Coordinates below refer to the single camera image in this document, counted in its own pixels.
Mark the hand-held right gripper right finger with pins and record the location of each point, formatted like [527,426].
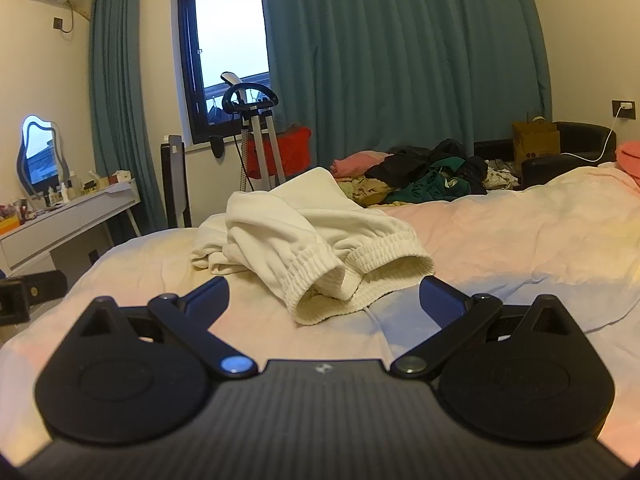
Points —
[442,301]

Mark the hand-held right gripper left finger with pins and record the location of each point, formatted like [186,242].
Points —
[206,300]

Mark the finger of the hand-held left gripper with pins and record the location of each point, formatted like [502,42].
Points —
[45,287]

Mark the white pants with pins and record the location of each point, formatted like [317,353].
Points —
[300,230]

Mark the white vanity desk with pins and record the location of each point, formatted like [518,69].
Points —
[65,222]

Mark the row of cosmetic bottles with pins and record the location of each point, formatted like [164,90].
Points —
[65,191]

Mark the green cloth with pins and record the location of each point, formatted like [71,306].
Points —
[425,182]

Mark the wavy lit mirror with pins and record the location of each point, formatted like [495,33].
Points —
[41,152]

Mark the beige cloth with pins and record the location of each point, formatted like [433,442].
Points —
[365,190]

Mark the white patterned cloth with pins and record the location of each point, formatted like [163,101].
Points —
[500,175]

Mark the black cloth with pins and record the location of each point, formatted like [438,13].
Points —
[415,157]

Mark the pink cloth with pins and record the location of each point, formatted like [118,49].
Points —
[355,162]

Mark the red bag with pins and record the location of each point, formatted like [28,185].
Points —
[295,147]

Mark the cardboard box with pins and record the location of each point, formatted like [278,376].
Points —
[535,142]

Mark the narrow teal curtain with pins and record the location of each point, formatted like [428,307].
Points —
[117,110]

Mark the black armchair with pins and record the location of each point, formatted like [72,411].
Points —
[585,140]

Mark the pink pillow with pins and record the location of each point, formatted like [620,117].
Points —
[630,157]

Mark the wide teal curtain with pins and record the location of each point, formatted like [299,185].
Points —
[400,50]

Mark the dark framed window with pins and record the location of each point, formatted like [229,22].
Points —
[227,35]

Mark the dark wall socket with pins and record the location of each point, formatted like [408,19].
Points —
[93,256]
[625,109]
[58,22]

